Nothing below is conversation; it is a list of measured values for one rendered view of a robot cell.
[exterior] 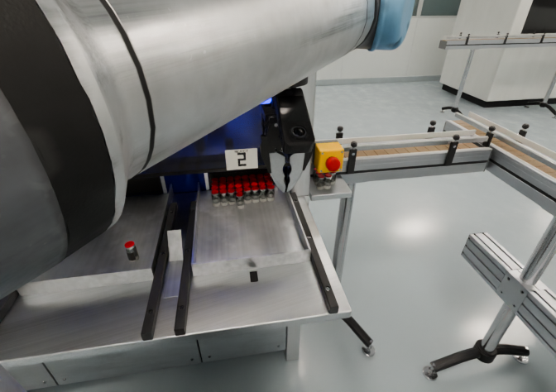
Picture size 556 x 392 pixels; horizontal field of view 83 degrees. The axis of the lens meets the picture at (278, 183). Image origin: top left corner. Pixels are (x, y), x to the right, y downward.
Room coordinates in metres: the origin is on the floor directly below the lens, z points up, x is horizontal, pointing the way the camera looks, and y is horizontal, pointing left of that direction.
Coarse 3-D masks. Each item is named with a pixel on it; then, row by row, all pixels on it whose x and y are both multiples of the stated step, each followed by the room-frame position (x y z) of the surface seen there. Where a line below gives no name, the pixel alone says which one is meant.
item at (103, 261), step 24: (168, 192) 0.75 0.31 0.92; (144, 216) 0.68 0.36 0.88; (96, 240) 0.59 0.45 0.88; (120, 240) 0.59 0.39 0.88; (144, 240) 0.59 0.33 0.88; (72, 264) 0.51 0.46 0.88; (96, 264) 0.51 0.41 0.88; (120, 264) 0.51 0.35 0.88; (144, 264) 0.51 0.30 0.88; (24, 288) 0.42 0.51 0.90; (48, 288) 0.43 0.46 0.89; (72, 288) 0.44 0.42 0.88
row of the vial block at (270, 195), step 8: (216, 192) 0.73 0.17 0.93; (224, 192) 0.73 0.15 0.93; (232, 192) 0.73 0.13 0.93; (248, 192) 0.74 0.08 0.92; (256, 192) 0.75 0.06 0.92; (264, 192) 0.75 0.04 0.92; (272, 192) 0.75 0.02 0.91; (216, 200) 0.72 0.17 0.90; (224, 200) 0.73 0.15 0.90; (232, 200) 0.73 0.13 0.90; (248, 200) 0.74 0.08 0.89; (256, 200) 0.74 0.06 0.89; (264, 200) 0.75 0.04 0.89; (272, 200) 0.75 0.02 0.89
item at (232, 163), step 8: (232, 152) 0.75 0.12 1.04; (240, 152) 0.75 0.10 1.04; (248, 152) 0.75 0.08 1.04; (256, 152) 0.76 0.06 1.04; (232, 160) 0.75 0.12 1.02; (240, 160) 0.75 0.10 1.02; (248, 160) 0.75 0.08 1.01; (256, 160) 0.76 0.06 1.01; (232, 168) 0.75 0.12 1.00; (240, 168) 0.75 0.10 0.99; (248, 168) 0.75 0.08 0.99
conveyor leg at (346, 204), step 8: (352, 184) 0.96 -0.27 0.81; (352, 192) 0.96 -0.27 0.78; (344, 200) 0.96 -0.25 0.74; (352, 200) 0.97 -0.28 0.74; (344, 208) 0.96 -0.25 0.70; (344, 216) 0.96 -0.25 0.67; (344, 224) 0.96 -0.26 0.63; (336, 232) 0.98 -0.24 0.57; (344, 232) 0.96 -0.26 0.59; (336, 240) 0.97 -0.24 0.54; (344, 240) 0.96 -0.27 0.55; (336, 248) 0.97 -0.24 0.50; (344, 248) 0.96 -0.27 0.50; (336, 256) 0.96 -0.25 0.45; (344, 256) 0.97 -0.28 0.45; (336, 264) 0.96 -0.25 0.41; (336, 272) 0.96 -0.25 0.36
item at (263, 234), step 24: (288, 192) 0.75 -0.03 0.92; (216, 216) 0.68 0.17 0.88; (240, 216) 0.68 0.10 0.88; (264, 216) 0.68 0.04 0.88; (288, 216) 0.68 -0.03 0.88; (216, 240) 0.59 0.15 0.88; (240, 240) 0.59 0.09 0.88; (264, 240) 0.59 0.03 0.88; (288, 240) 0.59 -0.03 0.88; (192, 264) 0.47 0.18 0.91; (216, 264) 0.48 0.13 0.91; (240, 264) 0.49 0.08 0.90; (264, 264) 0.50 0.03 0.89
